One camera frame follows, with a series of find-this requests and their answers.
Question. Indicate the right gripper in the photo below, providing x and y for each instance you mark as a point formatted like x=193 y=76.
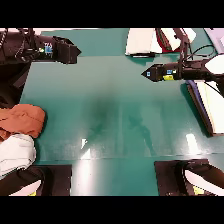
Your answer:
x=166 y=72

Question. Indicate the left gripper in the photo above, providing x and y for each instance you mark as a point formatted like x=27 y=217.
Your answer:
x=64 y=50

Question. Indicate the brown T-shirt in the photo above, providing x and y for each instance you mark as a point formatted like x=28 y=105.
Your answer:
x=21 y=119

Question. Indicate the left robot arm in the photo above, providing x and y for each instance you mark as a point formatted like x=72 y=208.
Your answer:
x=20 y=50

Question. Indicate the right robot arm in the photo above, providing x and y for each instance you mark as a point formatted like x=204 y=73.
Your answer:
x=195 y=69

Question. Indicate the red garment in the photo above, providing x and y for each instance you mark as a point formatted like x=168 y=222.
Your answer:
x=162 y=41

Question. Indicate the white garment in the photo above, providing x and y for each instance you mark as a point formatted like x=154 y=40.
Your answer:
x=15 y=153
x=173 y=36
x=140 y=41
x=215 y=106

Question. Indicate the pale lilac garment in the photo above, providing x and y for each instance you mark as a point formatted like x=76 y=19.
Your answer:
x=216 y=38

